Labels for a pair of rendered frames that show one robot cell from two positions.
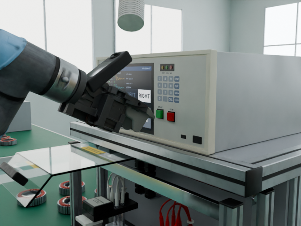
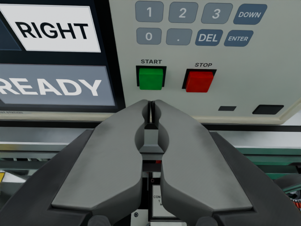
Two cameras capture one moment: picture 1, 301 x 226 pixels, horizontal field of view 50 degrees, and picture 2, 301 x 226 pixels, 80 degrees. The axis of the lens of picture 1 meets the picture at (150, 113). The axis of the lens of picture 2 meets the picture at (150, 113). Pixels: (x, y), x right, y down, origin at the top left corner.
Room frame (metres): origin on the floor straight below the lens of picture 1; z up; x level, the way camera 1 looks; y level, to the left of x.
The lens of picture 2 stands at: (0.67, 0.06, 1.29)
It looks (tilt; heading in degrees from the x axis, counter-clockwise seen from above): 57 degrees down; 307
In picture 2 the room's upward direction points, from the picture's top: 2 degrees clockwise
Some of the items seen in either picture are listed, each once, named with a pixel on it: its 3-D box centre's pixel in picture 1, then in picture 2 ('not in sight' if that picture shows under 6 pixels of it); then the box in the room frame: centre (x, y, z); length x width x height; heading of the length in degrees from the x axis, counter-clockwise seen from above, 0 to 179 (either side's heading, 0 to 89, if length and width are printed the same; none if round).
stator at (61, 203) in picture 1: (72, 204); not in sight; (1.19, 0.30, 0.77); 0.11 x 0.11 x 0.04
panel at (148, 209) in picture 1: (174, 199); not in sight; (0.88, -0.07, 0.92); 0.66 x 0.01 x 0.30; 39
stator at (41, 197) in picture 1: (32, 197); not in sight; (1.26, 0.48, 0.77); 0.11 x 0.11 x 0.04
